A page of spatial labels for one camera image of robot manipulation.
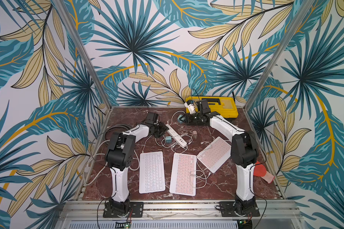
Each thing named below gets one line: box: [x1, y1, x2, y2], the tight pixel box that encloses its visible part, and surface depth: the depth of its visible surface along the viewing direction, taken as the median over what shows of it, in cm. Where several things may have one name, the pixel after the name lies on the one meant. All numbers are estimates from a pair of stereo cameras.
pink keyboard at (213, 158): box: [196, 136, 232, 174], surface depth 94 cm
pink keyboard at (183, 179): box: [169, 152, 197, 197], surface depth 87 cm
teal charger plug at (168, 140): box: [165, 135, 172, 144], surface depth 100 cm
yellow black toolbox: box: [185, 96, 239, 118], surface depth 100 cm
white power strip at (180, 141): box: [165, 124, 187, 148], surface depth 100 cm
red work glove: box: [253, 161, 276, 184], surface depth 87 cm
